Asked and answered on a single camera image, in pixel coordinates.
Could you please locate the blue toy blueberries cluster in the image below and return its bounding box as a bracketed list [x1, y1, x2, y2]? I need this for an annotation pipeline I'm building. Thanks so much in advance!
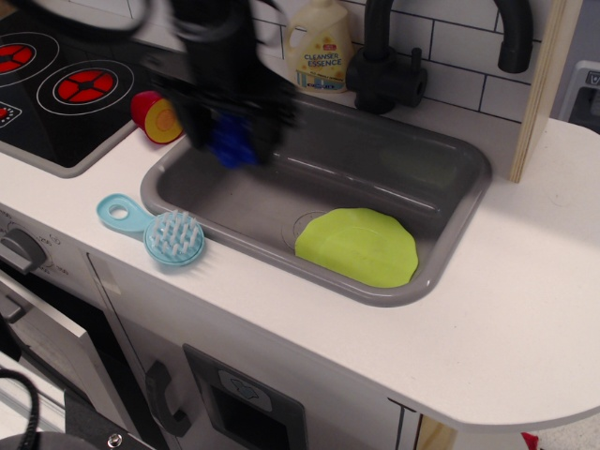
[208, 112, 259, 169]

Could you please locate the black toy stovetop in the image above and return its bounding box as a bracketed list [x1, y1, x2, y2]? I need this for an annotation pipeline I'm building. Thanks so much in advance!
[1, 12, 162, 178]

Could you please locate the wooden side panel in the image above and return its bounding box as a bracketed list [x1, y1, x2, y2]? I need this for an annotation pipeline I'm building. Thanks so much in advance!
[507, 0, 583, 183]

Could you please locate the white oven door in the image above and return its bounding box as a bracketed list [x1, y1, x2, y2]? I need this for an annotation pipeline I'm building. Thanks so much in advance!
[1, 272, 110, 413]

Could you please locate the black toy faucet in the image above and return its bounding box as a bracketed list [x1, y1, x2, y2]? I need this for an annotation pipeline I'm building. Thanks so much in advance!
[346, 0, 533, 114]

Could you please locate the yellow cleanser bottle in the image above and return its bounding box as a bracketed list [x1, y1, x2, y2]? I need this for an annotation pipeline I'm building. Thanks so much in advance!
[283, 0, 353, 94]

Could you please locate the grey cabinet door handle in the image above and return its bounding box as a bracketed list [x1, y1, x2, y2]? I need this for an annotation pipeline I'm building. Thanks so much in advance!
[144, 361, 191, 438]

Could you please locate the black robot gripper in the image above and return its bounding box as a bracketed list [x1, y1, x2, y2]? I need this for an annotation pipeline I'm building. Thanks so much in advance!
[144, 1, 295, 164]

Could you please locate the black braided cable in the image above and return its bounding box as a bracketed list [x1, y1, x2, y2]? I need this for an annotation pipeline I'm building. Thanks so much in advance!
[0, 368, 42, 440]

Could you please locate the grey oven knob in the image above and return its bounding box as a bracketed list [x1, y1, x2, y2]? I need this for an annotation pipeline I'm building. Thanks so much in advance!
[1, 229, 48, 275]

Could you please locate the light blue scrub brush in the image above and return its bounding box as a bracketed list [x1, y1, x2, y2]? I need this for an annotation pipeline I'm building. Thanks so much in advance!
[97, 194, 205, 266]

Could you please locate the grey plastic sink basin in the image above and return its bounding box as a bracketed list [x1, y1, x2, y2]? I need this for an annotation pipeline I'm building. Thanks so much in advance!
[141, 95, 492, 308]

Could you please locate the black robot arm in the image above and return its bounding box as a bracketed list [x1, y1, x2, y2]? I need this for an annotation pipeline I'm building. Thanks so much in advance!
[1, 1, 295, 177]

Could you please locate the grey appliance in background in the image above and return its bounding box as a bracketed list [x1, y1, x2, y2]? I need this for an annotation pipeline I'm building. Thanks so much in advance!
[558, 60, 599, 134]

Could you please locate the lime green plate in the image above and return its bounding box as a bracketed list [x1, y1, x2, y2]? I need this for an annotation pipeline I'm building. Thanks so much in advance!
[294, 208, 419, 289]

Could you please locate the grey dishwasher panel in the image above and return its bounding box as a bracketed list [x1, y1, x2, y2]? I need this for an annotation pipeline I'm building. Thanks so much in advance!
[183, 344, 308, 450]

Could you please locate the red yellow toy fruit half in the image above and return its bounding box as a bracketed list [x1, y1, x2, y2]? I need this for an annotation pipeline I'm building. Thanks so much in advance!
[130, 91, 184, 144]

